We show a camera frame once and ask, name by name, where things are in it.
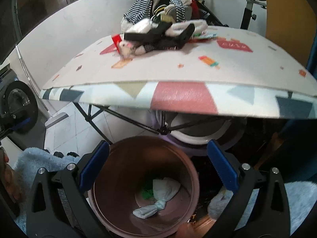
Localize white tissue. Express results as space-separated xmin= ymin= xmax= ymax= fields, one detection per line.
xmin=132 ymin=177 xmax=180 ymax=219

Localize red cigarette box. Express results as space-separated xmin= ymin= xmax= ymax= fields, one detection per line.
xmin=111 ymin=34 xmax=122 ymax=49

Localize black sock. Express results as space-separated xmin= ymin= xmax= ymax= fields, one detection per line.
xmin=124 ymin=22 xmax=195 ymax=53

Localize brown round trash bin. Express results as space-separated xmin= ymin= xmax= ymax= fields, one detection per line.
xmin=88 ymin=136 xmax=199 ymax=237

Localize black slippers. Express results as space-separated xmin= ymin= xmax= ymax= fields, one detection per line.
xmin=53 ymin=150 xmax=80 ymax=159

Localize light blue fluffy pants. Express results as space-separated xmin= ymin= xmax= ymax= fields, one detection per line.
xmin=12 ymin=147 xmax=82 ymax=233

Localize folding table with patterned mat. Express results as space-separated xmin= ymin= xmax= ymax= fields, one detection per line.
xmin=40 ymin=27 xmax=316 ymax=120

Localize blue curtain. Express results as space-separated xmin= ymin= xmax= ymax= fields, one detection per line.
xmin=306 ymin=12 xmax=317 ymax=80

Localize white fluffy sock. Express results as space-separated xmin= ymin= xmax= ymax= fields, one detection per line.
xmin=165 ymin=19 xmax=209 ymax=39

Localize wooden door panel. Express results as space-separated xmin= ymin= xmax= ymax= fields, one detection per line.
xmin=265 ymin=0 xmax=316 ymax=67

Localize black exercise bike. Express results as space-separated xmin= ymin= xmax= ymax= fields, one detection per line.
xmin=205 ymin=0 xmax=266 ymax=36

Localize striped clothes pile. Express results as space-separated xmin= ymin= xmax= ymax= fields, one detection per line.
xmin=121 ymin=0 xmax=192 ymax=32

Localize left gripper camera lens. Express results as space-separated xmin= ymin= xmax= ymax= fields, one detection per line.
xmin=1 ymin=81 xmax=39 ymax=139

